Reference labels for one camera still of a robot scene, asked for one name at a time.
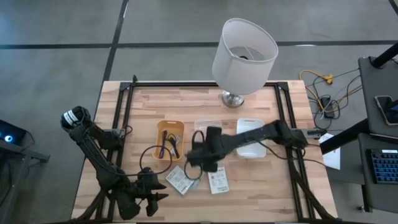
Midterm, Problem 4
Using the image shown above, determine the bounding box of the grey desk with keyboard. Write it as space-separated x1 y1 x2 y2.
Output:
357 133 398 214

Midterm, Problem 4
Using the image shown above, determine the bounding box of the grey metal stand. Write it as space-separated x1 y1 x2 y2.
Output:
0 139 50 224

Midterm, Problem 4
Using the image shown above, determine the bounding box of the yellow floor cable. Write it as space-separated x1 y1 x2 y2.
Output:
298 69 335 114

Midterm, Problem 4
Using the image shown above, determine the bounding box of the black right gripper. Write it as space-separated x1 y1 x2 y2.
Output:
185 126 225 174

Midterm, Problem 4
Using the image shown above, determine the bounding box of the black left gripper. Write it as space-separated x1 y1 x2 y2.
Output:
135 167 169 206

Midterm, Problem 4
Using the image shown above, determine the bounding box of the chrome lamp base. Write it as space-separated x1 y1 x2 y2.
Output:
221 90 246 109

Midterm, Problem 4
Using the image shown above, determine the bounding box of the clear plastic bin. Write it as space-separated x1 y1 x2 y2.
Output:
194 119 223 135

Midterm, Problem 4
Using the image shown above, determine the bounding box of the black power adapter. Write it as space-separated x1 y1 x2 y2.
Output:
320 96 336 119

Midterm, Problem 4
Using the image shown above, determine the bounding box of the orange plastic bin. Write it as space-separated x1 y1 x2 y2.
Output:
151 120 185 162

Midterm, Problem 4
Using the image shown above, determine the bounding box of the white fabric lamp shade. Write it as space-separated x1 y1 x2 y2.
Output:
211 17 279 96

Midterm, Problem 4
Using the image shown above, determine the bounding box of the white paper sheet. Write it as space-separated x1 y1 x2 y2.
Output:
318 133 341 170

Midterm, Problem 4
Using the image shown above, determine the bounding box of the grey desk with phone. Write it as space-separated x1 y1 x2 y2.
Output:
357 55 398 138

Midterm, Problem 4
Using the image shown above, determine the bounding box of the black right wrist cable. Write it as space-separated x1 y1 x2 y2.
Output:
183 130 206 181

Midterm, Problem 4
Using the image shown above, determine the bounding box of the black strap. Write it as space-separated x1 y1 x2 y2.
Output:
167 136 181 159

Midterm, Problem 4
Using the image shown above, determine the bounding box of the white plastic bin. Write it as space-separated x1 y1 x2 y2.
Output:
236 118 267 159

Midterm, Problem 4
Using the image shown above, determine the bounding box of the black aluminium table frame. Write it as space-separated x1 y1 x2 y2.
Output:
71 74 338 223

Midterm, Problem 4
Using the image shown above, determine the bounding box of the dark left arm cable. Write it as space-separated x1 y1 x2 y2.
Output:
139 145 174 177

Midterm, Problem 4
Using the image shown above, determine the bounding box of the black beam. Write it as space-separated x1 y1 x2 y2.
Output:
320 119 371 156

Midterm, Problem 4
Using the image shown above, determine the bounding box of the smartphone with dark screen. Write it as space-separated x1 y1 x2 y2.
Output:
374 95 398 126

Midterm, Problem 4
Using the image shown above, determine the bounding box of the black pole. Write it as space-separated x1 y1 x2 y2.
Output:
371 42 398 69

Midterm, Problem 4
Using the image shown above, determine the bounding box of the black box with blue light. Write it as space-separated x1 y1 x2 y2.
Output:
0 119 27 146

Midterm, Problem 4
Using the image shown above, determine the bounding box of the black backlit keyboard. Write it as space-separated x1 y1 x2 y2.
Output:
366 148 398 185

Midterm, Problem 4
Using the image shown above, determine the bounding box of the white labelled package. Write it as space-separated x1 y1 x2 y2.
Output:
165 166 195 196
207 167 230 195

